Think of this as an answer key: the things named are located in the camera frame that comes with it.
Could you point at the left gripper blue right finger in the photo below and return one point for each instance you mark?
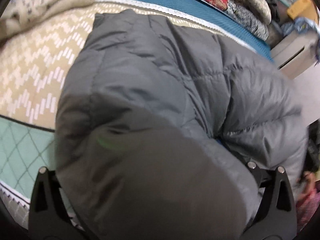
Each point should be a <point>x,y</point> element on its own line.
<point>272,202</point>

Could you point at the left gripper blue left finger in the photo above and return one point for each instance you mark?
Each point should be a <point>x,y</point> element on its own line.
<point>48,217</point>

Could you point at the grey quilted puffer jacket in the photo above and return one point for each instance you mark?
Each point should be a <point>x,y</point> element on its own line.
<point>153,122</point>

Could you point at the person's right hand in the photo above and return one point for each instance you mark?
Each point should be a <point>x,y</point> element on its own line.
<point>308,181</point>

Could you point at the patterned bed sheet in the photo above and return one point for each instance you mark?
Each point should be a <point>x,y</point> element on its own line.
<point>34,65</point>

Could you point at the blue plastic bag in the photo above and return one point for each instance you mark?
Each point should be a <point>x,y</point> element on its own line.
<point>302,25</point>

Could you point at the white dotted fleece blanket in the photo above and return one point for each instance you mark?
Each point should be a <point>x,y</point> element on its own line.
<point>20,15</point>

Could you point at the yellow cardboard box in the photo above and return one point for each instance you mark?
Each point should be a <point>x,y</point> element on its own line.
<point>301,8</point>

